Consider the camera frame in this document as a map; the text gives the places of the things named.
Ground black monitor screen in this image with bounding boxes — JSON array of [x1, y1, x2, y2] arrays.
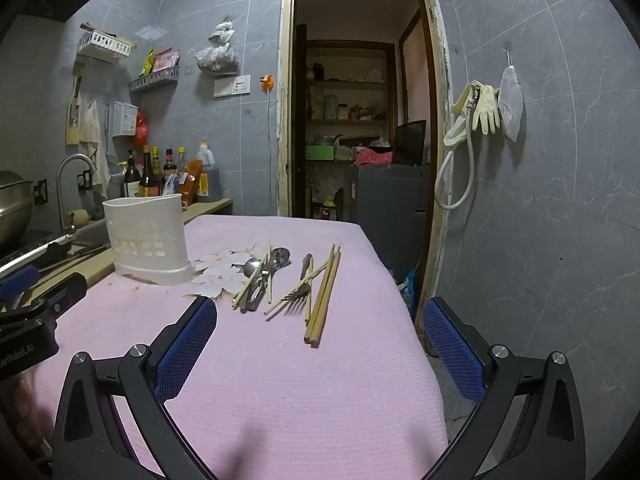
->
[[392, 120, 428, 167]]

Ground wooden door frame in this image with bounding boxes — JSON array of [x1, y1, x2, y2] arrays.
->
[[276, 0, 453, 356]]

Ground white mesh bag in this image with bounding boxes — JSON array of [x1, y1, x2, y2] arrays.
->
[[498, 65, 525, 142]]

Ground metal tongs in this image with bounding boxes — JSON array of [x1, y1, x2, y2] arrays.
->
[[245, 260, 277, 312]]

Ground metal spoon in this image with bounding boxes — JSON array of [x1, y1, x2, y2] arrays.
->
[[243, 256, 271, 281], [257, 246, 292, 291]]

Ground white wall socket panel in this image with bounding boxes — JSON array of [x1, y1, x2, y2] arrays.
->
[[213, 75, 252, 98]]

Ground soy sauce bottle yellow label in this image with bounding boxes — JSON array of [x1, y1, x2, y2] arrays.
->
[[151, 147, 165, 191], [140, 145, 157, 198]]

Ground hanging bamboo brush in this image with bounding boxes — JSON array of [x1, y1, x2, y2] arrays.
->
[[66, 62, 83, 146]]

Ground hanging beige rag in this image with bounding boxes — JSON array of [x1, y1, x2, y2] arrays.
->
[[80, 99, 111, 191]]

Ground pink tablecloth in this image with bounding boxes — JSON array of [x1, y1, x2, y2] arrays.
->
[[30, 215, 449, 480]]

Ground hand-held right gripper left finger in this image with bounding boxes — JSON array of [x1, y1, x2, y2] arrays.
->
[[51, 295, 219, 480]]

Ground grey washing machine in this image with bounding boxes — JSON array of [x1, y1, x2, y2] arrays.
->
[[345, 162, 432, 281]]

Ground dark bottle white label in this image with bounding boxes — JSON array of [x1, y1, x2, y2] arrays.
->
[[122, 150, 142, 198]]

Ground metal fork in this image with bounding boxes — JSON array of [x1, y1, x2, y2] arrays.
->
[[281, 253, 314, 317]]

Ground white plastic utensil holder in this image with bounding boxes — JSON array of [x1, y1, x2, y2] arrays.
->
[[102, 194, 195, 287]]

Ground blue plastic bag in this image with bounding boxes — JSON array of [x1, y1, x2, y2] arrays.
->
[[400, 260, 421, 311]]

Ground white wall basket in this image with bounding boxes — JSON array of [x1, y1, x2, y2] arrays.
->
[[76, 30, 133, 63]]

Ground white wall-mounted box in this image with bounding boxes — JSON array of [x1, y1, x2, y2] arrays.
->
[[112, 101, 139, 137]]

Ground cream rubber glove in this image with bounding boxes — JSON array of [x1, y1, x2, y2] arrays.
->
[[451, 80, 483, 116], [472, 85, 502, 136]]

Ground white hose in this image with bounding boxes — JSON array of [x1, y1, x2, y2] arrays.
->
[[434, 95, 478, 211]]

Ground red cloth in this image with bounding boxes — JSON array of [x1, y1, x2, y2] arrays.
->
[[354, 149, 396, 167]]

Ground red white snack packet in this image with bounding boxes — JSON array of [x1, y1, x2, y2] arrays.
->
[[154, 47, 180, 72]]

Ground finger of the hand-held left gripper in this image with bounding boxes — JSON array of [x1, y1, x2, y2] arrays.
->
[[30, 272, 89, 320], [0, 265, 41, 301]]

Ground hanging clear plastic bag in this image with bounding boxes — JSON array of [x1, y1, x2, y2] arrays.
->
[[195, 17, 240, 75]]

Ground wooden storage shelf unit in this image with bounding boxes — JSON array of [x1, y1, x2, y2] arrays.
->
[[300, 37, 398, 161]]

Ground grey wall shelf basket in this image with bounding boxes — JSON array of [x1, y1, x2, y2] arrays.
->
[[129, 66, 180, 93]]

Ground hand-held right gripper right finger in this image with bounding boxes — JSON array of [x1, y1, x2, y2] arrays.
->
[[421, 296, 587, 480]]

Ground orange seasoning packet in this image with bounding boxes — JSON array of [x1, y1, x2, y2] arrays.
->
[[180, 160, 203, 206]]

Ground metal pot with lid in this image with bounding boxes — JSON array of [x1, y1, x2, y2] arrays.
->
[[0, 170, 35, 246]]

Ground thin hanging cable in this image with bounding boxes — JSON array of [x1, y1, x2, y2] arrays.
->
[[268, 91, 279, 171]]

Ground curved metal faucet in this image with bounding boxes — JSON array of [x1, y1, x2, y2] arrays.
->
[[55, 154, 98, 236]]

